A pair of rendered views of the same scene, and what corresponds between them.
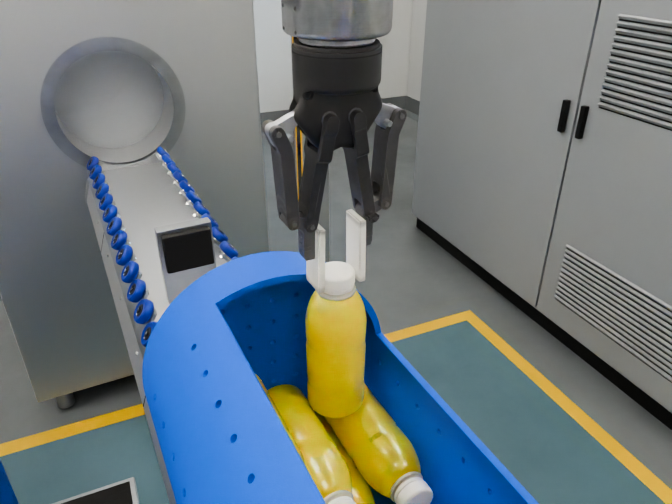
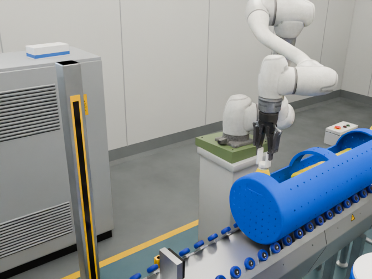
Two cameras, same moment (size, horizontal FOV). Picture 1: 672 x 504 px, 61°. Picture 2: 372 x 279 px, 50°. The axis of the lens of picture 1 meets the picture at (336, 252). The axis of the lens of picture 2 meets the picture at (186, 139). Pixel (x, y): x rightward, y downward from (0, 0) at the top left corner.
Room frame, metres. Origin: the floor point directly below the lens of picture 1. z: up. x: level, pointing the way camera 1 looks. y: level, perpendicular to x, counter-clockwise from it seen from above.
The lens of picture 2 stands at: (1.13, 1.35, 1.96)
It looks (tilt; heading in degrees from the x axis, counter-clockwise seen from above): 23 degrees down; 257
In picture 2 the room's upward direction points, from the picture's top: 1 degrees clockwise
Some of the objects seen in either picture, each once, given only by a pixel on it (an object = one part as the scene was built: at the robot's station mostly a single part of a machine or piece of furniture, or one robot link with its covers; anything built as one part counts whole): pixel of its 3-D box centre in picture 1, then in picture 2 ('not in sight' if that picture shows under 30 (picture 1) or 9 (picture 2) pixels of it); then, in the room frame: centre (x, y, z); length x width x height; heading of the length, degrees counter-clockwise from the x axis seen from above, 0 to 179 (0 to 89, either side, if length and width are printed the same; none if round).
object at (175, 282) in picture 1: (189, 262); (172, 272); (0.93, 0.28, 1.00); 0.10 x 0.04 x 0.15; 116
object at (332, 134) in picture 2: not in sight; (340, 133); (-0.32, -0.66, 1.05); 0.20 x 0.10 x 0.10; 26
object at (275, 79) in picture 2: not in sight; (275, 76); (0.48, 0.00, 1.61); 0.13 x 0.11 x 0.16; 166
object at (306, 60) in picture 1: (336, 94); (267, 121); (0.49, 0.00, 1.43); 0.08 x 0.07 x 0.09; 117
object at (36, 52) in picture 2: not in sight; (47, 50); (1.43, -1.41, 1.48); 0.24 x 0.12 x 0.08; 32
